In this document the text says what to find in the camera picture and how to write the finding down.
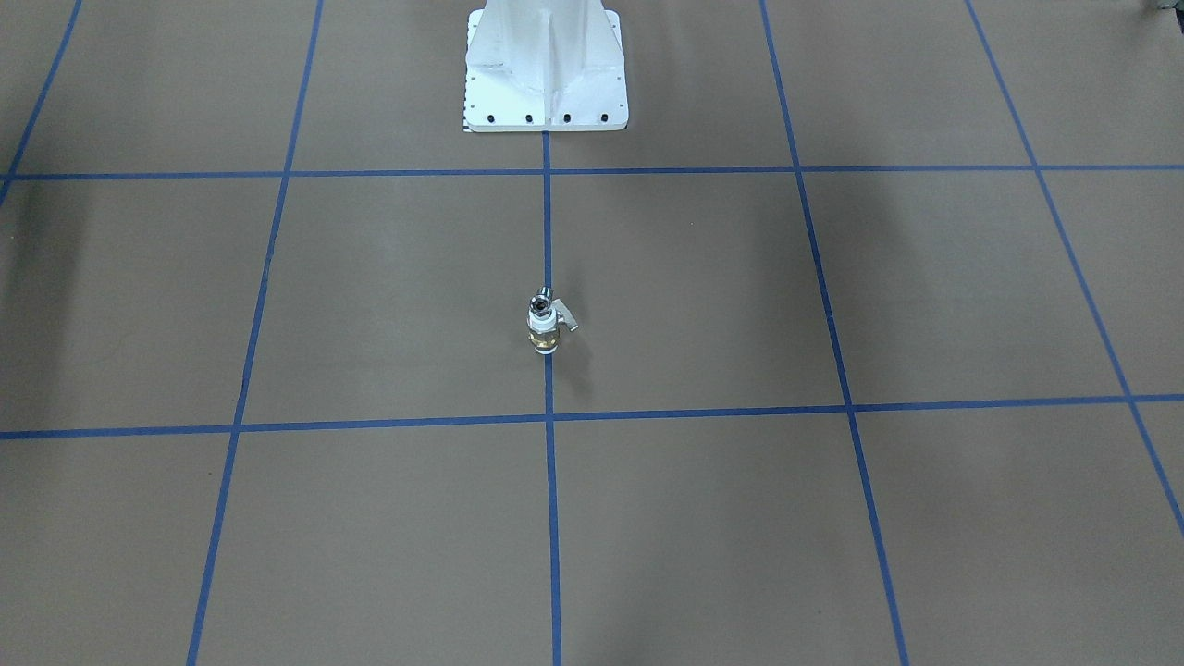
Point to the chrome metal pipe fitting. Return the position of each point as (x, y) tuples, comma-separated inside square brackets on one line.
[(540, 304)]

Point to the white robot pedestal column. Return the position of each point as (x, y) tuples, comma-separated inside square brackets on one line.
[(544, 66)]

